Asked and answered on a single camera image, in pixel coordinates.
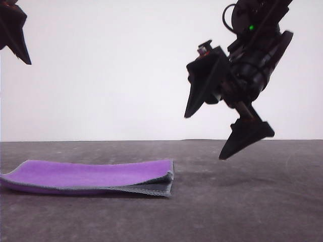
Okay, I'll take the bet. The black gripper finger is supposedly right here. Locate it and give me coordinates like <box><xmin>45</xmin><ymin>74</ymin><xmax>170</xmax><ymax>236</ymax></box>
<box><xmin>184</xmin><ymin>45</ymin><xmax>232</xmax><ymax>118</ymax></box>
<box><xmin>218</xmin><ymin>118</ymin><xmax>276</xmax><ymax>160</ymax></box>
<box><xmin>0</xmin><ymin>4</ymin><xmax>32</xmax><ymax>66</ymax></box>

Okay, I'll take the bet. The purple towel with grey hem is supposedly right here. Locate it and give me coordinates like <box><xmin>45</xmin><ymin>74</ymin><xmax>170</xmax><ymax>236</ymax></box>
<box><xmin>0</xmin><ymin>158</ymin><xmax>175</xmax><ymax>198</ymax></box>

